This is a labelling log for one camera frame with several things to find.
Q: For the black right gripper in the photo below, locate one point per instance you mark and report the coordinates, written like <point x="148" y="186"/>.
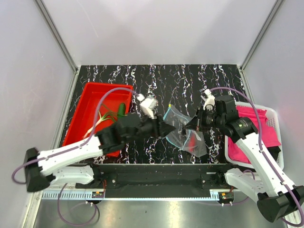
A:
<point x="197" y="121"/>

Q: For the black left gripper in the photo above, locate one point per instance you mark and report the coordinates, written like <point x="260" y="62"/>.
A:
<point x="161" y="128"/>

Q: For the clear zip top bag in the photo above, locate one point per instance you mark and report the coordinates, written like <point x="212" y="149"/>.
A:
<point x="181" y="136"/>

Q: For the green fake vegetable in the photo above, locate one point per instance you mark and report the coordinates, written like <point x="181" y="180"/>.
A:
<point x="121" y="110"/>

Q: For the fake green onion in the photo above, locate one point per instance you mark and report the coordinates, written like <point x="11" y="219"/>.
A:
<point x="105" y="115"/>

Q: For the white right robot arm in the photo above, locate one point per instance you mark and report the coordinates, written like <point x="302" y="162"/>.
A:
<point x="275" y="194"/>

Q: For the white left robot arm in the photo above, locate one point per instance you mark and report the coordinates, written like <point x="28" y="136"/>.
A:
<point x="44" y="168"/>

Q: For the red fake pepper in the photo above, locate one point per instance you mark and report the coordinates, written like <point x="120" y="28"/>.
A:
<point x="193" y="142"/>

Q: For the white plastic basket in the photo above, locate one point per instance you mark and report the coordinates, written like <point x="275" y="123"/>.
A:
<point x="271" y="136"/>

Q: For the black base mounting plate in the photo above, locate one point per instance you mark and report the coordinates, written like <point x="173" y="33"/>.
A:
<point x="156" y="181"/>

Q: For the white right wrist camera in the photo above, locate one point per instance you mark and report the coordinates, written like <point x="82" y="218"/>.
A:
<point x="210" y="101"/>

